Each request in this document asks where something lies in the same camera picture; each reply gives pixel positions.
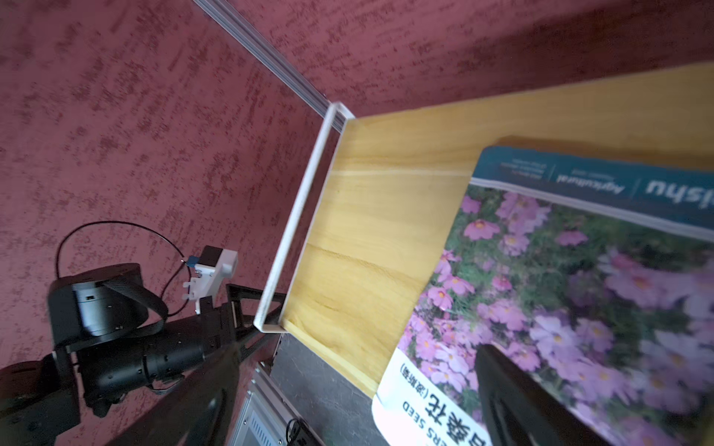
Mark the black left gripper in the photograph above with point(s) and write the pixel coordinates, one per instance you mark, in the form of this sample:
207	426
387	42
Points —
112	370

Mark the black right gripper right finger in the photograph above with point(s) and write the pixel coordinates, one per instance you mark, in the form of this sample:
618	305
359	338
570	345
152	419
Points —
518	411

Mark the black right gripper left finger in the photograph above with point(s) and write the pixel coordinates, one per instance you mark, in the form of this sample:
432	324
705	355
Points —
198	412

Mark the pink flower seed bag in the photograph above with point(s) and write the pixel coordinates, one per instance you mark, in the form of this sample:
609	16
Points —
593	277

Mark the white wooden two-tier shelf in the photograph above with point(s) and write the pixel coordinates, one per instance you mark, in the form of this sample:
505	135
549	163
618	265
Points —
397	180

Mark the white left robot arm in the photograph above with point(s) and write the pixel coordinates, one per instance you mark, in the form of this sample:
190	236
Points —
112	335

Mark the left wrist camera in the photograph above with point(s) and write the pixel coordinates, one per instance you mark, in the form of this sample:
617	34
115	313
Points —
211	268

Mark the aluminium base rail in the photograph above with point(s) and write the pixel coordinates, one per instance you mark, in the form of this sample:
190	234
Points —
267	417

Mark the left aluminium corner post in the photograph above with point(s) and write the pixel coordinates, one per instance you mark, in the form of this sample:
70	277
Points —
242	31

